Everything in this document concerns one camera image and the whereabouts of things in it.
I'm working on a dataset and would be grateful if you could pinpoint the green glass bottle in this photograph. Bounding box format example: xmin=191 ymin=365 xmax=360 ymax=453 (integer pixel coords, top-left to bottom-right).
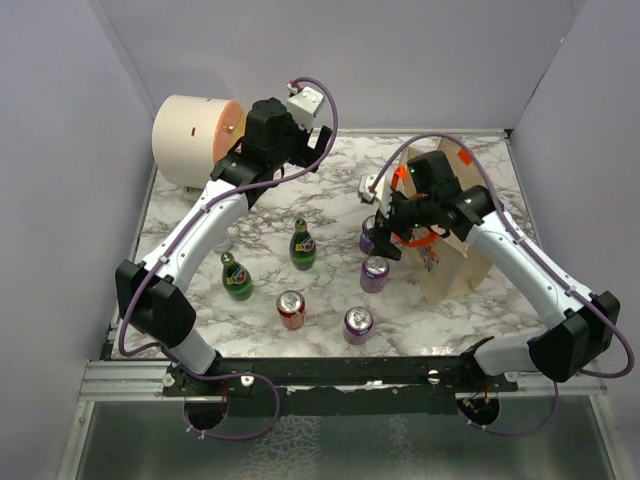
xmin=289 ymin=218 xmax=316 ymax=270
xmin=220 ymin=252 xmax=253 ymax=301

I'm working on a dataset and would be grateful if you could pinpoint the purple soda can front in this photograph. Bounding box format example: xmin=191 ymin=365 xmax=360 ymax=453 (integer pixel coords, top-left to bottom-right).
xmin=343 ymin=306 xmax=374 ymax=345

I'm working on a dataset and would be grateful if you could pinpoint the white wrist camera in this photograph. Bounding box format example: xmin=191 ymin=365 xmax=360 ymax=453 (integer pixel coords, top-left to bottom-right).
xmin=358 ymin=174 xmax=393 ymax=218
xmin=285 ymin=86 xmax=325 ymax=130

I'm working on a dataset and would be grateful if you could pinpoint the round cream drawer cabinet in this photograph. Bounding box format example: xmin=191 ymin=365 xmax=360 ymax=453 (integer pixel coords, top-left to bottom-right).
xmin=152 ymin=95 xmax=246 ymax=189

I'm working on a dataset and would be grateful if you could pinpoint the red soda can front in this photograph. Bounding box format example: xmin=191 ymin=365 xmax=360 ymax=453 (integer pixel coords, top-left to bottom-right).
xmin=276 ymin=290 xmax=306 ymax=330

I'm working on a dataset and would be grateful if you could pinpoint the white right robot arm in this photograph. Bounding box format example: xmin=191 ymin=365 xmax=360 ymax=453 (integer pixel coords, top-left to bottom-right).
xmin=358 ymin=151 xmax=620 ymax=391

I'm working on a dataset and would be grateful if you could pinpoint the clear tub of paper clips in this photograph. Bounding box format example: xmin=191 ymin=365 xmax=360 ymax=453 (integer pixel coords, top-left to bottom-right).
xmin=212 ymin=229 xmax=233 ymax=254

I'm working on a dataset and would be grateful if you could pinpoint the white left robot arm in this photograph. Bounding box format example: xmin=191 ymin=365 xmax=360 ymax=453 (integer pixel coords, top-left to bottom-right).
xmin=115 ymin=88 xmax=337 ymax=395

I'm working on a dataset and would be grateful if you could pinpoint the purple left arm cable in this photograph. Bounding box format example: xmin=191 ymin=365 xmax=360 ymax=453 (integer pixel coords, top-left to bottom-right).
xmin=117 ymin=76 xmax=339 ymax=442

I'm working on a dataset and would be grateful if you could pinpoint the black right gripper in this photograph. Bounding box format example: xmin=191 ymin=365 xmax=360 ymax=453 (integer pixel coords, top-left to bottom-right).
xmin=368 ymin=189 xmax=437 ymax=259

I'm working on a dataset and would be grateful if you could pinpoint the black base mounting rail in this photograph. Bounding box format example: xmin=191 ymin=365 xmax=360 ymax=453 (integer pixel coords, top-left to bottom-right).
xmin=163 ymin=356 xmax=517 ymax=417

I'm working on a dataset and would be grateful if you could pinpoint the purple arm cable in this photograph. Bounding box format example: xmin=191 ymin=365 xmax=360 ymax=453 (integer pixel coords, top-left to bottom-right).
xmin=117 ymin=76 xmax=339 ymax=442
xmin=367 ymin=133 xmax=635 ymax=439

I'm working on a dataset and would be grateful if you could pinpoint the aluminium frame rail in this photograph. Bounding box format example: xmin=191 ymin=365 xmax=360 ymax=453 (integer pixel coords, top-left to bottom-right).
xmin=79 ymin=361 xmax=607 ymax=402

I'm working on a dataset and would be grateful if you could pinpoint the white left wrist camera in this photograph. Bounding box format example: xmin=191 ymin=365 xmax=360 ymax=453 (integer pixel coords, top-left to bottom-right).
xmin=285 ymin=86 xmax=325 ymax=130

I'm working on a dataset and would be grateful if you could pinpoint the purple soda can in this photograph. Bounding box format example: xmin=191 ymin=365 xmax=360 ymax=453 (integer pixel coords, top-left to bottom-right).
xmin=343 ymin=306 xmax=374 ymax=345
xmin=359 ymin=215 xmax=376 ymax=256
xmin=360 ymin=256 xmax=390 ymax=293

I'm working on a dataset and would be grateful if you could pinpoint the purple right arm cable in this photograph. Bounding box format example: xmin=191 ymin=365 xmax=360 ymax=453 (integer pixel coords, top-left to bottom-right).
xmin=367 ymin=133 xmax=635 ymax=439

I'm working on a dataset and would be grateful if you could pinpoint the beige canvas tote bag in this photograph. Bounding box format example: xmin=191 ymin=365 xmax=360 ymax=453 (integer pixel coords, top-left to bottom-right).
xmin=395 ymin=138 xmax=492 ymax=305

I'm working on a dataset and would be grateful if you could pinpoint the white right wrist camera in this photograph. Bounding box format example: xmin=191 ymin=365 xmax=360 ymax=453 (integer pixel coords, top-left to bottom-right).
xmin=358 ymin=174 xmax=393 ymax=218

